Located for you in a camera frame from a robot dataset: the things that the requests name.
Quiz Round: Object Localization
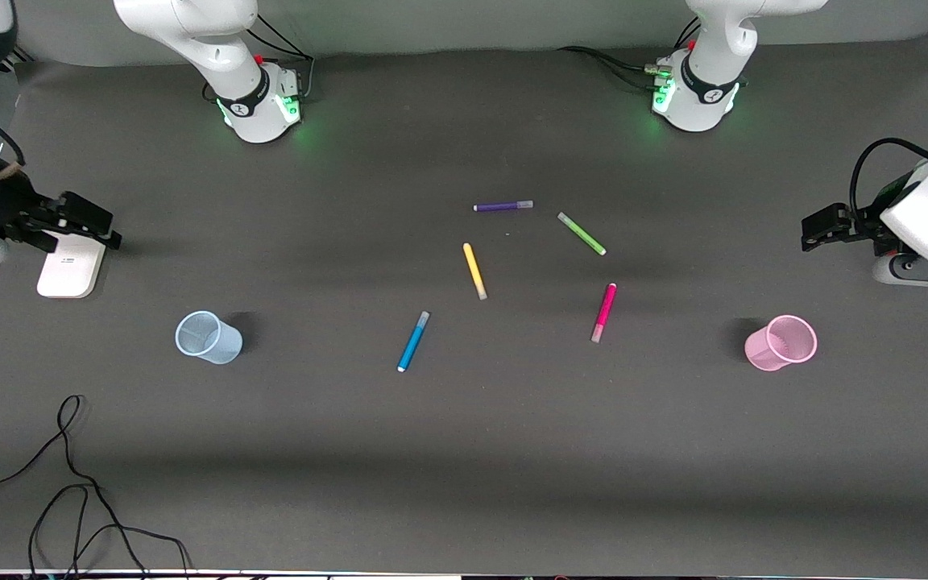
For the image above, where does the pink marker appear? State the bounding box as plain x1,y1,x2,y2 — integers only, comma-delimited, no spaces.
590,282,618,345

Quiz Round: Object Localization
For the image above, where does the blue marker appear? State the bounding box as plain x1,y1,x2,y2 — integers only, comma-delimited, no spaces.
396,311,431,373

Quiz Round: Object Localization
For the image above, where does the white power adapter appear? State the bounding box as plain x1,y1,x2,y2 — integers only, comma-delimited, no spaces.
36,232,107,300

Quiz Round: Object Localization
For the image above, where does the pink plastic cup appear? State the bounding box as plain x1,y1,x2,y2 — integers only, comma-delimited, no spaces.
744,314,818,372

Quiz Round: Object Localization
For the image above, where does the light blue plastic cup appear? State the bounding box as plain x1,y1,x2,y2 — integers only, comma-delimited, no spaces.
175,310,244,366

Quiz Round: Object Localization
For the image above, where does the green marker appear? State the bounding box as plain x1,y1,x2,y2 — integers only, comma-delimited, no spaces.
557,211,607,257

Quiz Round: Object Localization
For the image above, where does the yellow marker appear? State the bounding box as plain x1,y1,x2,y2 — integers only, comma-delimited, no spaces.
462,242,488,301

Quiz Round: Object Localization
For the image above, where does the thin black table cable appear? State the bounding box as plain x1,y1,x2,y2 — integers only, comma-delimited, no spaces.
0,394,193,580

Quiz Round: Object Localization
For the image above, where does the black right arm base cable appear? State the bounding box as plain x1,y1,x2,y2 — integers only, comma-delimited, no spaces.
248,14,317,102

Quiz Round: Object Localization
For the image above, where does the black arm base cable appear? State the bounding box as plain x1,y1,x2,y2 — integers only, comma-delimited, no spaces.
248,14,317,102
559,44,668,91

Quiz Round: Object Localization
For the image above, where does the black left arm base cable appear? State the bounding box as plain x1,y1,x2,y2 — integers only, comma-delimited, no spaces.
559,44,668,91

